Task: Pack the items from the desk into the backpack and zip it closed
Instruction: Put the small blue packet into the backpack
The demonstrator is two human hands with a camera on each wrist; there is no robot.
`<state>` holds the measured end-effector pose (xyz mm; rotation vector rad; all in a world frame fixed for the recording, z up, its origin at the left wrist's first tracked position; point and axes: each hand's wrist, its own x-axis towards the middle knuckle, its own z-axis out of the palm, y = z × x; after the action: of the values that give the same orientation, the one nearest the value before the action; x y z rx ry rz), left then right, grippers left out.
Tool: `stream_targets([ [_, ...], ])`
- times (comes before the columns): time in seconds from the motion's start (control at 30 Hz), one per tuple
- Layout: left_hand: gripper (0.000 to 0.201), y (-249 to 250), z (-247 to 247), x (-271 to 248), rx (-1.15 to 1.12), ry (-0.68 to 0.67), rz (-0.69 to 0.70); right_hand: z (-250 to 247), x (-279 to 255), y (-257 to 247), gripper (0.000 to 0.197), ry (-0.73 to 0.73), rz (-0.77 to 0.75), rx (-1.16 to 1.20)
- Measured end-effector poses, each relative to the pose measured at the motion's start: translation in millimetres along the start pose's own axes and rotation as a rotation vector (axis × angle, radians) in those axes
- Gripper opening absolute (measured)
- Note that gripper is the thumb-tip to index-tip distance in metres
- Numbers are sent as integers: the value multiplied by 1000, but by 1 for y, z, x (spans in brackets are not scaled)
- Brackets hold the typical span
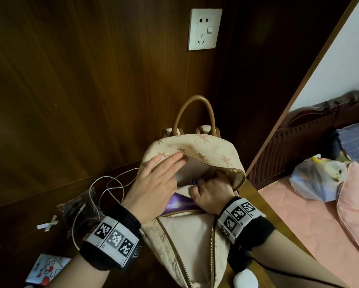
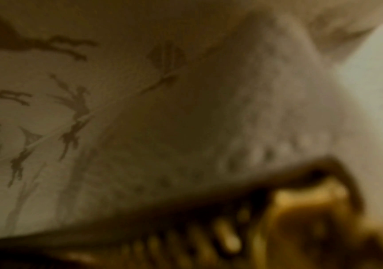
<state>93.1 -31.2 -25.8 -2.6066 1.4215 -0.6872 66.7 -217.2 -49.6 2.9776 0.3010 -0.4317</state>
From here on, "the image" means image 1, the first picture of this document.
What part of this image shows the blue plaid pillow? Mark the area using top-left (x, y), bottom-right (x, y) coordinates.
top-left (337, 118), bottom-right (359, 171)

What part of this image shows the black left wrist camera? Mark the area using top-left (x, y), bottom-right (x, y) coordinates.
top-left (124, 244), bottom-right (143, 269)

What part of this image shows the white cable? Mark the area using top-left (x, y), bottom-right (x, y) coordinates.
top-left (71, 168), bottom-right (139, 252)

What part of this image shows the white earbuds case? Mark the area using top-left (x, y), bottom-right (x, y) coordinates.
top-left (233, 270), bottom-right (259, 288)

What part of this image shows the beige horse-print backpack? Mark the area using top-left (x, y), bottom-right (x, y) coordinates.
top-left (137, 95), bottom-right (247, 288)

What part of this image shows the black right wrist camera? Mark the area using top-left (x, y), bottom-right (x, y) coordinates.
top-left (227, 246), bottom-right (255, 275)

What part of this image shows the clear bag with dark contents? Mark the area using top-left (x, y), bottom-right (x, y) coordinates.
top-left (55, 188), bottom-right (101, 228)

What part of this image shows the purple tissue pack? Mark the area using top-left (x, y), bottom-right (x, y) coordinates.
top-left (161, 192), bottom-right (204, 216)

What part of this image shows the pink quilt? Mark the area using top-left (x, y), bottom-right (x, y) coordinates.
top-left (336, 161), bottom-right (359, 264)

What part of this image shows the dark wooden bed headboard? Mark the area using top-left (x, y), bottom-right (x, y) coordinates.
top-left (247, 86), bottom-right (359, 191)

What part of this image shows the person's right hand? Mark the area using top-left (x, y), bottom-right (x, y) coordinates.
top-left (190, 170), bottom-right (237, 216)

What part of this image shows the small red-print packet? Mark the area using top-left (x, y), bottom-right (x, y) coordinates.
top-left (25, 253), bottom-right (72, 287)

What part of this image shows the left marker wristband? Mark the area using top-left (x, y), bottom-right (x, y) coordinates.
top-left (79, 204), bottom-right (143, 271)

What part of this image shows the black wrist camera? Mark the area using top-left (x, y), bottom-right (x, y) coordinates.
top-left (227, 246), bottom-right (255, 275)
top-left (124, 244), bottom-right (143, 269)

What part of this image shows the marker wristband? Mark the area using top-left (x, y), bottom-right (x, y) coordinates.
top-left (217, 197), bottom-right (276, 252)
top-left (79, 204), bottom-right (143, 271)

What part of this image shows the small white ribbon cross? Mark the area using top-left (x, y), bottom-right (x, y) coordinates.
top-left (36, 215), bottom-right (59, 232)

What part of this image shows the person's right forearm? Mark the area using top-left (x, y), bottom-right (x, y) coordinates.
top-left (251, 229), bottom-right (348, 288)

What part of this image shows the white plastic bag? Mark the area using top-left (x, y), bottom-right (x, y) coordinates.
top-left (289, 154), bottom-right (348, 203)

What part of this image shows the person's left hand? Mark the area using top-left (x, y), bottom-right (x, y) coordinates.
top-left (121, 152), bottom-right (189, 225)

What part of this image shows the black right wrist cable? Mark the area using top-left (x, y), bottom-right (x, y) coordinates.
top-left (248, 256), bottom-right (345, 288)

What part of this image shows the white wall socket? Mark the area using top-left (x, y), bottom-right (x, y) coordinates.
top-left (187, 8), bottom-right (223, 51)

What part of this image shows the right marker wristband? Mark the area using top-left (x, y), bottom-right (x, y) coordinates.
top-left (217, 197), bottom-right (276, 252)

